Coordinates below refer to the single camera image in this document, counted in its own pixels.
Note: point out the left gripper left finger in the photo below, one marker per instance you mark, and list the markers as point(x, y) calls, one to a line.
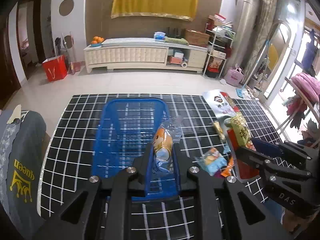
point(143, 164)

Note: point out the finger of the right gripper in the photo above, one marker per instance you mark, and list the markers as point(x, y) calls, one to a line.
point(284, 150)
point(267, 167)

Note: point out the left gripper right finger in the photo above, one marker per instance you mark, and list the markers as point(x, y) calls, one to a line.
point(181, 164)

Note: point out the large blue cartoon snack bag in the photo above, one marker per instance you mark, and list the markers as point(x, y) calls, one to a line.
point(212, 161)

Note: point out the small cartoon pastry packet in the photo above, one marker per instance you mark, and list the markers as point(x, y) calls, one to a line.
point(168, 133)

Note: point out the yellow green snack bag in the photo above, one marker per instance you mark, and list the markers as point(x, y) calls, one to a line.
point(240, 128)

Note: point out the white red snack bag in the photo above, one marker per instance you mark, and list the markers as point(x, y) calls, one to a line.
point(221, 104)

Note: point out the red chip bag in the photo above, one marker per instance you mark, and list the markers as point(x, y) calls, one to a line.
point(243, 171)

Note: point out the orange biscuit roll pack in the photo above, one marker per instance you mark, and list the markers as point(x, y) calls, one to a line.
point(228, 170)

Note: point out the clear cracker pack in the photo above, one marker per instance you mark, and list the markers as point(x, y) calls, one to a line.
point(219, 131)

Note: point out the blue plastic basket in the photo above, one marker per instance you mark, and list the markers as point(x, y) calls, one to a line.
point(126, 127)

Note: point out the pink quilt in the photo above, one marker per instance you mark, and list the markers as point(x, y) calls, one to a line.
point(306, 82)

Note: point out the black white grid tablecloth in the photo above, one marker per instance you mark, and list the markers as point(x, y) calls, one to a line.
point(78, 205)

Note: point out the blue mop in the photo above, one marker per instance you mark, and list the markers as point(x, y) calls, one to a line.
point(240, 91)

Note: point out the pink tote bag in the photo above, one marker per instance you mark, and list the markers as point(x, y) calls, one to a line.
point(234, 76)

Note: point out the cream TV cabinet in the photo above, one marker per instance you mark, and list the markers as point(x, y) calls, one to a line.
point(144, 53)

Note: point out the grey queen print cover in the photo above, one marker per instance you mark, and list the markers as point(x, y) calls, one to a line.
point(23, 134)

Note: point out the green folded cloth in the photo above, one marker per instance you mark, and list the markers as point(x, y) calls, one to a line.
point(176, 40)

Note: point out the brown cardboard box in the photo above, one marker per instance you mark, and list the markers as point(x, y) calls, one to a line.
point(196, 38)

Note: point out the white metal shelf rack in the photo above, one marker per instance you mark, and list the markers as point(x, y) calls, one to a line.
point(221, 39)

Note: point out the red paper bag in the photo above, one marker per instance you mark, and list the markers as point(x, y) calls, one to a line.
point(55, 68)

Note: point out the blue tissue box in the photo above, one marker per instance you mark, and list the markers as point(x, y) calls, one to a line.
point(159, 36)

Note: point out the plate of oranges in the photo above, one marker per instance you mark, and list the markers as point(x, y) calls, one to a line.
point(97, 41)

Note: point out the silver standing air conditioner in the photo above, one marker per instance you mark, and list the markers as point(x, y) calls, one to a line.
point(246, 13)

